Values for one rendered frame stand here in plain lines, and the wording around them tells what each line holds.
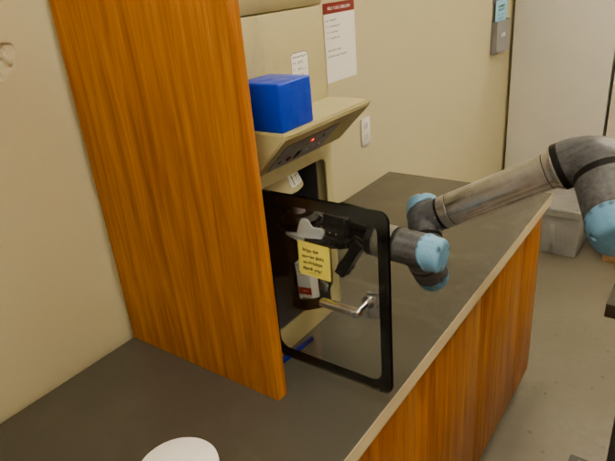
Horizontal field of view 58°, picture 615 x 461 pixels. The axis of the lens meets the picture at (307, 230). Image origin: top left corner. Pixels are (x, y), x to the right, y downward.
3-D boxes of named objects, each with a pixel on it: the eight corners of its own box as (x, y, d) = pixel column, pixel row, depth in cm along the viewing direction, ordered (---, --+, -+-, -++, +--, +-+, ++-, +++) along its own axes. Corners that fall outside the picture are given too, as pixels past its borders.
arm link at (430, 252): (441, 282, 116) (433, 265, 109) (393, 268, 122) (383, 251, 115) (455, 249, 118) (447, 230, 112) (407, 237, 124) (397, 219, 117)
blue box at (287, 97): (242, 130, 108) (236, 82, 105) (274, 117, 116) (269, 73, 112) (283, 134, 103) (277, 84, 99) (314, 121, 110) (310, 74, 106)
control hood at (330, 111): (242, 179, 112) (236, 130, 108) (331, 137, 136) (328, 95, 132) (288, 187, 106) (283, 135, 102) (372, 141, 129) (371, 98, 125)
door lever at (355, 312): (332, 296, 111) (332, 285, 110) (374, 309, 106) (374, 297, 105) (318, 309, 107) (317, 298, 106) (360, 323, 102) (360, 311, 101)
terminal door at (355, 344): (275, 348, 130) (254, 187, 113) (393, 394, 113) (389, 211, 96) (274, 350, 129) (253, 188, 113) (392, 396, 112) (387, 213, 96)
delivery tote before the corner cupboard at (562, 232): (484, 242, 385) (487, 198, 371) (506, 220, 414) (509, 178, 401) (579, 262, 350) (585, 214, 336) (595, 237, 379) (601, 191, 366)
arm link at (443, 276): (447, 247, 131) (437, 226, 123) (453, 292, 126) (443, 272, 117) (415, 252, 134) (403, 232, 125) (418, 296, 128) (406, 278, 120)
